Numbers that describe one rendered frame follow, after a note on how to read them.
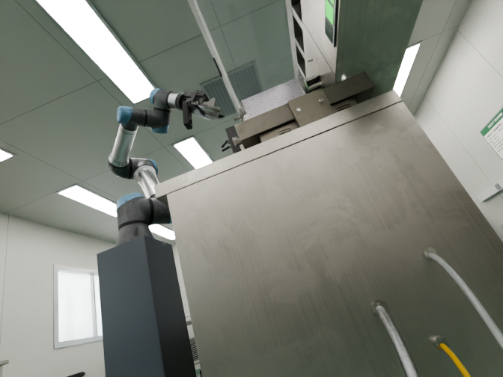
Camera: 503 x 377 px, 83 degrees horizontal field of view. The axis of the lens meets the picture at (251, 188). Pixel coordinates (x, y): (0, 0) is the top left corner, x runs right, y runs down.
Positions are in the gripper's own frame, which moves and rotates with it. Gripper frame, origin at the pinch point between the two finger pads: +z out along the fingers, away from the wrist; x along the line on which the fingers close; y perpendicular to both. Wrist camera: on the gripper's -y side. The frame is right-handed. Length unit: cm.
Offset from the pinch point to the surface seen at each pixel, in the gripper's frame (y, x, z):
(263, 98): 8.8, -4.1, 17.6
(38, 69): 29, 42, -200
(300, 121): -11.5, -25.7, 41.0
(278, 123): -12.2, -23.7, 34.4
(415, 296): -46, -30, 75
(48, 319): -214, 261, -270
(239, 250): -50, -30, 40
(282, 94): 12.0, -4.0, 24.2
